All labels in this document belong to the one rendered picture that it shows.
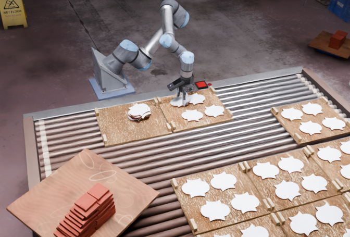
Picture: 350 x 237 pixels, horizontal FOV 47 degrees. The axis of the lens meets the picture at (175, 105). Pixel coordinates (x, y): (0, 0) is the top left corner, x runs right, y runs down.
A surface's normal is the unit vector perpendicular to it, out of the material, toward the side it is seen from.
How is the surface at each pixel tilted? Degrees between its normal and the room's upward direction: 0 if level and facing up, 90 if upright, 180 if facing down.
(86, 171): 0
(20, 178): 0
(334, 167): 0
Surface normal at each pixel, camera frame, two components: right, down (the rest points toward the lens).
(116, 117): 0.04, -0.79
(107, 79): 0.38, 0.58
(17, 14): 0.35, 0.40
